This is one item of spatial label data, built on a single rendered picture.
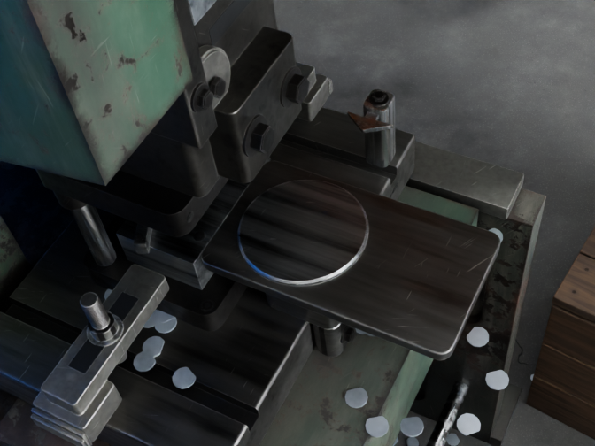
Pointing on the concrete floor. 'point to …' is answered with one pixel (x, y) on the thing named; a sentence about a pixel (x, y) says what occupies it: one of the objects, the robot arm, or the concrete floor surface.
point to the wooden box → (569, 349)
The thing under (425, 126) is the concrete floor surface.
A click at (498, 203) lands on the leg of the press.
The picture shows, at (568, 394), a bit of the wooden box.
